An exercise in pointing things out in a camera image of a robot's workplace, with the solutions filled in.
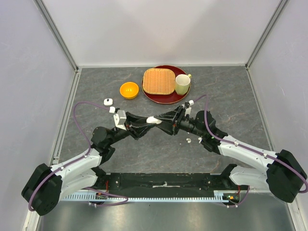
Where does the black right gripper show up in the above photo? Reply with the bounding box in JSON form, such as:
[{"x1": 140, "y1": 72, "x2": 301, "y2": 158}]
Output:
[{"x1": 154, "y1": 105, "x2": 205, "y2": 138}]

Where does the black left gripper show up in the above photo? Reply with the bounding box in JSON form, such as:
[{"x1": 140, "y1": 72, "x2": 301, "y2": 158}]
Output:
[{"x1": 107, "y1": 112, "x2": 157, "y2": 146}]

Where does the white earbud charging case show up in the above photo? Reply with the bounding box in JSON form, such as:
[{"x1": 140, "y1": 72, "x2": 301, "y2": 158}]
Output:
[{"x1": 146, "y1": 116, "x2": 162, "y2": 125}]

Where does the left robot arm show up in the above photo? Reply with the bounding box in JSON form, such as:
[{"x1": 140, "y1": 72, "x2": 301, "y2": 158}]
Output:
[{"x1": 21, "y1": 110, "x2": 163, "y2": 216}]

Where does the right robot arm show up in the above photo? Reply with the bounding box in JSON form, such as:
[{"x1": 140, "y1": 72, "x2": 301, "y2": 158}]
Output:
[{"x1": 146, "y1": 106, "x2": 308, "y2": 203}]

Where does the small white charging case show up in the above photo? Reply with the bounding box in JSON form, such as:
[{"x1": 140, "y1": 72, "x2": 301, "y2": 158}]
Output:
[{"x1": 103, "y1": 98, "x2": 114, "y2": 106}]

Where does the red round lacquer tray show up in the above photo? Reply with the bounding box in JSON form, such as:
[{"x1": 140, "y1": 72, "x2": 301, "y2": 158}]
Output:
[{"x1": 142, "y1": 65, "x2": 191, "y2": 104}]

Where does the orange plastic bowl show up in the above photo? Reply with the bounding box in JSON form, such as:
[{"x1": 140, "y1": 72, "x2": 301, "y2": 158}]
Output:
[{"x1": 119, "y1": 82, "x2": 139, "y2": 100}]

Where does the woven bamboo basket tray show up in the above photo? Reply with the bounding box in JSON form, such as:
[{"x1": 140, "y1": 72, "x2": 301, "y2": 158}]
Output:
[{"x1": 142, "y1": 68, "x2": 175, "y2": 95}]

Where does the pale green mug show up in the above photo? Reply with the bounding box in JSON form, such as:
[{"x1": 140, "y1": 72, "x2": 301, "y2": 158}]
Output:
[{"x1": 175, "y1": 74, "x2": 192, "y2": 95}]

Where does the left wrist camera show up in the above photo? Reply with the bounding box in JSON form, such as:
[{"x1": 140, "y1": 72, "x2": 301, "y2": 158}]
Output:
[{"x1": 113, "y1": 110, "x2": 127, "y2": 130}]

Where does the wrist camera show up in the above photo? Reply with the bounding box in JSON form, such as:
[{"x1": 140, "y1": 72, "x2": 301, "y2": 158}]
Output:
[
  {"x1": 182, "y1": 100, "x2": 194, "y2": 116},
  {"x1": 113, "y1": 110, "x2": 127, "y2": 130}
]

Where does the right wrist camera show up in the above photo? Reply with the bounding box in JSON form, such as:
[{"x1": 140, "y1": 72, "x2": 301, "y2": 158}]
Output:
[{"x1": 182, "y1": 100, "x2": 194, "y2": 116}]

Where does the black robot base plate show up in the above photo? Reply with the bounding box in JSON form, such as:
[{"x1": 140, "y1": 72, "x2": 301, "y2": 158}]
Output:
[{"x1": 93, "y1": 173, "x2": 238, "y2": 198}]

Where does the light blue cable duct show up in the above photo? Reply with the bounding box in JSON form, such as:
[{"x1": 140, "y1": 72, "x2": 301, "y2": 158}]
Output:
[{"x1": 62, "y1": 190, "x2": 239, "y2": 203}]

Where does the aluminium frame post left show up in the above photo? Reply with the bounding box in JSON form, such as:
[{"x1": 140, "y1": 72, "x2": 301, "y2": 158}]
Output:
[{"x1": 34, "y1": 0, "x2": 79, "y2": 72}]

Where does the aluminium frame post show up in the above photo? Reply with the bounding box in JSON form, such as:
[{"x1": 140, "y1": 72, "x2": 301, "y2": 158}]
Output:
[
  {"x1": 245, "y1": 0, "x2": 289, "y2": 70},
  {"x1": 34, "y1": 0, "x2": 79, "y2": 72}
]

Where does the aluminium frame post right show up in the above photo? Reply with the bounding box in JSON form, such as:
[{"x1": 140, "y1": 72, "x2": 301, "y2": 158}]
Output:
[{"x1": 245, "y1": 0, "x2": 289, "y2": 70}]

